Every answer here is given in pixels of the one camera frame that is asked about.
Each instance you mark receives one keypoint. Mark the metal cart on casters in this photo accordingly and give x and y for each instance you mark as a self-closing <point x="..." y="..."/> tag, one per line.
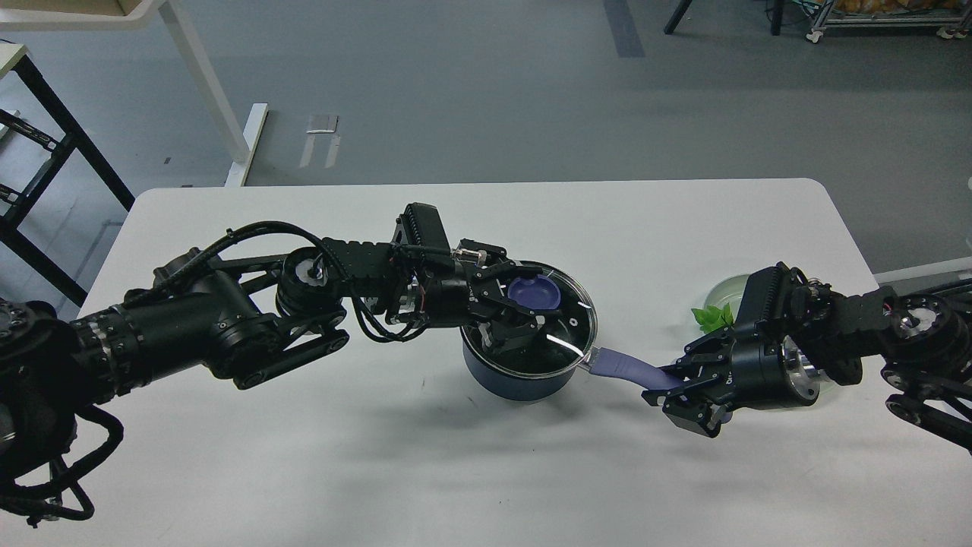
<point x="951" y="19"/>

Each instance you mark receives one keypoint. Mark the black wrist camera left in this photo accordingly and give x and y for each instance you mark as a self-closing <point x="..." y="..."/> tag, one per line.
<point x="421" y="228"/>

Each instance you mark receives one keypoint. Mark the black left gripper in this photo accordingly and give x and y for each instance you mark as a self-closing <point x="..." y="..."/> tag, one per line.
<point x="509" y="301"/>

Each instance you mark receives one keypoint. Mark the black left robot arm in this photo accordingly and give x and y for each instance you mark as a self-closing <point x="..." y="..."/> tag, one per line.
<point x="260" y="302"/>

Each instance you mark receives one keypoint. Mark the clear glass bowl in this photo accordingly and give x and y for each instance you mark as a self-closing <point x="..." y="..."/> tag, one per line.
<point x="729" y="292"/>

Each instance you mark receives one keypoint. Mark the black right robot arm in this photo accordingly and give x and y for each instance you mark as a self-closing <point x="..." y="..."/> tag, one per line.
<point x="792" y="333"/>

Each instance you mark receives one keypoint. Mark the blue pot with handle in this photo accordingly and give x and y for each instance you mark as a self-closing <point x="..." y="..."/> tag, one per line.
<point x="602" y="362"/>

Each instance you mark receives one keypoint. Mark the glass lid with blue knob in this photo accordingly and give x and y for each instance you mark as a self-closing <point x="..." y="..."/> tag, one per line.
<point x="566" y="342"/>

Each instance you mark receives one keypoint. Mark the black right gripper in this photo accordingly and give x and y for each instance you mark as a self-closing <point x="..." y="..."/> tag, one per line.
<point x="753" y="375"/>

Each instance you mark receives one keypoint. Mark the black metal rack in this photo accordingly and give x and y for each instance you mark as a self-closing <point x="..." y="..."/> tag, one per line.
<point x="58" y="150"/>

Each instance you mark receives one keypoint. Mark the white desk with legs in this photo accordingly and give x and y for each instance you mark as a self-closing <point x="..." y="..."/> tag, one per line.
<point x="138" y="76"/>

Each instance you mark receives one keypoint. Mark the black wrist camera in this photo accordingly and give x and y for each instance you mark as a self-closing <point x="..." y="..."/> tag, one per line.
<point x="761" y="312"/>
<point x="421" y="228"/>

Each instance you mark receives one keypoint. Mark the orange toy carrot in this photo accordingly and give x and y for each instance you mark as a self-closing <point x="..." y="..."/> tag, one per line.
<point x="712" y="318"/>

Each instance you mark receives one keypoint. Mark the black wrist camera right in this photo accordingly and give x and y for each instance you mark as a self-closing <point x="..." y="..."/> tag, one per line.
<point x="761" y="312"/>

